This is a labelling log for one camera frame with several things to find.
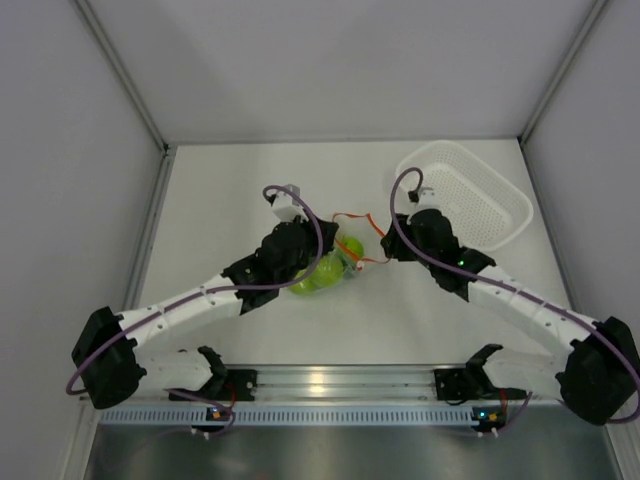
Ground light green fake apple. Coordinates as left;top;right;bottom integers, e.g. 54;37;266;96
310;256;344;289
339;236;365;262

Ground clear zip bag orange seal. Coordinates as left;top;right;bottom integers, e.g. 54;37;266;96
288;212;389;296

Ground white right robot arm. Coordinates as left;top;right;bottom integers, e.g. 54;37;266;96
381;208;639;426

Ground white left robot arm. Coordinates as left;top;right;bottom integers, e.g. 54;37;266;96
66;216;339;410

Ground yellow-green fake starfruit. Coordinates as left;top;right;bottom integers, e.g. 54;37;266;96
288;269;317;295

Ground white perforated plastic basket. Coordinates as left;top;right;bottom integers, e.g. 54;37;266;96
395;140;534;252

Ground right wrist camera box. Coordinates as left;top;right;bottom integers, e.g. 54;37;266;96
407;187;440;212

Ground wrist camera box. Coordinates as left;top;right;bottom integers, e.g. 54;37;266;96
407;187;440;212
268;184;306;222

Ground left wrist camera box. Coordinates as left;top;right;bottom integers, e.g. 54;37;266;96
268;184;306;222

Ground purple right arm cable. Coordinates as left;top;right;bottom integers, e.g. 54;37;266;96
389;167;640;391

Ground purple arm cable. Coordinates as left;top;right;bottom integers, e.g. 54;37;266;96
389;167;640;391
66;184;326;396

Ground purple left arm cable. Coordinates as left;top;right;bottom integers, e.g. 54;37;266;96
66;184;326;396

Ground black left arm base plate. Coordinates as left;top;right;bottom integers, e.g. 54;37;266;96
179;368;258;403

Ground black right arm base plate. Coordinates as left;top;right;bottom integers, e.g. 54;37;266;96
434;368;500;406

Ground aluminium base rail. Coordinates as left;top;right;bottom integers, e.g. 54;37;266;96
92;365;527;409

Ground white slotted cable duct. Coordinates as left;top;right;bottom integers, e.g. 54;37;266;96
100;404;501;427

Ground aluminium frame rail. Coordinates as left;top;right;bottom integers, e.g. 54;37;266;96
70;0;168;152

